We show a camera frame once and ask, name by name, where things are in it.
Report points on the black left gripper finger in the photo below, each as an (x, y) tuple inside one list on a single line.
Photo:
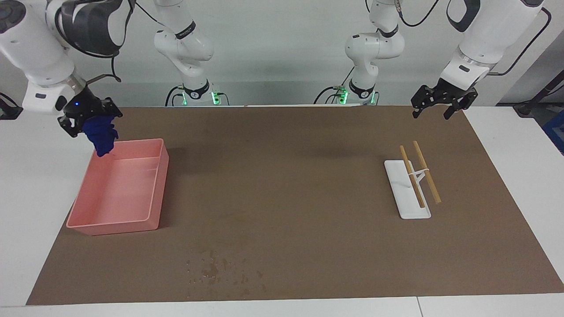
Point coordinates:
[(462, 106), (421, 99)]

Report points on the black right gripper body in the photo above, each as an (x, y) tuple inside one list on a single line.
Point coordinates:
[(81, 108)]

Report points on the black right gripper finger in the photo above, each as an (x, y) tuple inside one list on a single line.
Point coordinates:
[(112, 109), (70, 127)]

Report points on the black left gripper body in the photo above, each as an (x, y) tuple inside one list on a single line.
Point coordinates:
[(454, 93)]

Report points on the blue cloth towel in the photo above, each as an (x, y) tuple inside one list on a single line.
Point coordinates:
[(102, 136)]

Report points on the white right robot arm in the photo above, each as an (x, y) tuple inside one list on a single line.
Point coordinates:
[(35, 53)]

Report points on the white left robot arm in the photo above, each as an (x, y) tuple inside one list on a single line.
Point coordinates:
[(480, 39)]

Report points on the black stand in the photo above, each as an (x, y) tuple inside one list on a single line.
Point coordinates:
[(526, 108)]

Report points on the wooden rack rod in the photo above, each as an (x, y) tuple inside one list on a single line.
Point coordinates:
[(426, 171), (412, 178)]

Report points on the pink plastic bin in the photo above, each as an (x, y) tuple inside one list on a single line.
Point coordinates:
[(119, 189)]

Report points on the blue crate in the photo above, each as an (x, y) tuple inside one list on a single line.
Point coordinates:
[(556, 132)]

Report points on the white rack tray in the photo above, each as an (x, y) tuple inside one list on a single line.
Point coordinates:
[(412, 209)]

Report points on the brown table mat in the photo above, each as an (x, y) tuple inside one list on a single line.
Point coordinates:
[(286, 176)]

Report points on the black clamp mount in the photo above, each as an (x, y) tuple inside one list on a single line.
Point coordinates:
[(9, 111)]

